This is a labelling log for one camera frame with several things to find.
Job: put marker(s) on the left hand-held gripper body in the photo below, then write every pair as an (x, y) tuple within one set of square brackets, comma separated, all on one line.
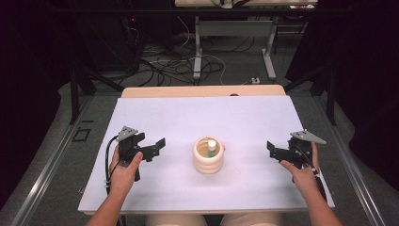
[(133, 149)]

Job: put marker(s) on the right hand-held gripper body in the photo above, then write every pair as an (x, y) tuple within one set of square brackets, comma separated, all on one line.
[(298, 150)]

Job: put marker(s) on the cream ribbed pen holder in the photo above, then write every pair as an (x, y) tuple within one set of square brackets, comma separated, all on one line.
[(204, 160)]

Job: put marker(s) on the white green glue stick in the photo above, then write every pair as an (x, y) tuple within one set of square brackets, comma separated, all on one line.
[(212, 148)]

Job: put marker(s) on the person's right hand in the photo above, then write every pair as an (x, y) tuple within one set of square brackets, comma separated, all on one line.
[(302, 179)]

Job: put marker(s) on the person's left hand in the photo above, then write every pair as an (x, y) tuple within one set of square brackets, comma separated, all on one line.
[(124, 177)]

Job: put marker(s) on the white table mat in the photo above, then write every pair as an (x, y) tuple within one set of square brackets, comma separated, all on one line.
[(204, 119)]

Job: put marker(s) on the black metal stand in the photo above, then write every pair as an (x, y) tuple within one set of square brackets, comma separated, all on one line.
[(75, 91), (329, 91)]

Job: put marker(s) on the person's right thigh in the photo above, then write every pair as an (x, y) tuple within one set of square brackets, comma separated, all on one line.
[(252, 220)]

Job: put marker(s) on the person's thigh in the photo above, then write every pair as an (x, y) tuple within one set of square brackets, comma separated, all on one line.
[(252, 220), (175, 220)]

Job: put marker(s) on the white power plug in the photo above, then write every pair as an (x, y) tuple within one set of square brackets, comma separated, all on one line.
[(255, 80)]

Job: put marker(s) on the light wooden table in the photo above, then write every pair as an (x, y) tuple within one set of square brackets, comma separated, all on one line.
[(204, 91)]

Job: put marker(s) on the person's left thigh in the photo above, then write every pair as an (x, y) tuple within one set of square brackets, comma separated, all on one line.
[(175, 220)]

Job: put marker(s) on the black computer tower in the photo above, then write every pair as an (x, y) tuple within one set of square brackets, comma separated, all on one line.
[(106, 40)]

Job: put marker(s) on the grey floor rail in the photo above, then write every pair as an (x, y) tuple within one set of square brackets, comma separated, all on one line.
[(47, 169), (351, 163)]

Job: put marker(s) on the grey metal desk frame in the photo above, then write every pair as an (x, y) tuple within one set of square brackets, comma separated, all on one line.
[(232, 28)]

